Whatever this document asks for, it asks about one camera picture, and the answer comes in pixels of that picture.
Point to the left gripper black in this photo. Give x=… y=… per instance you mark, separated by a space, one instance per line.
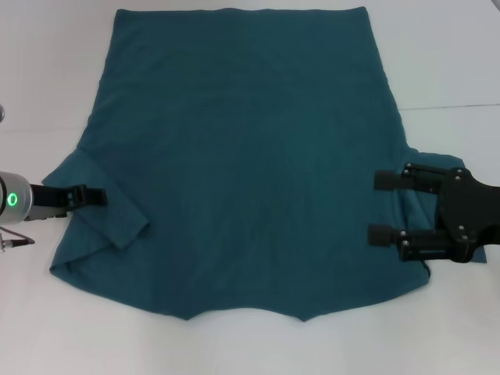
x=47 y=197

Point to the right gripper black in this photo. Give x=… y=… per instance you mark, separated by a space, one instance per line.
x=465 y=211

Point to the teal blue t-shirt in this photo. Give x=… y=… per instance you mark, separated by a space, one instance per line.
x=242 y=164

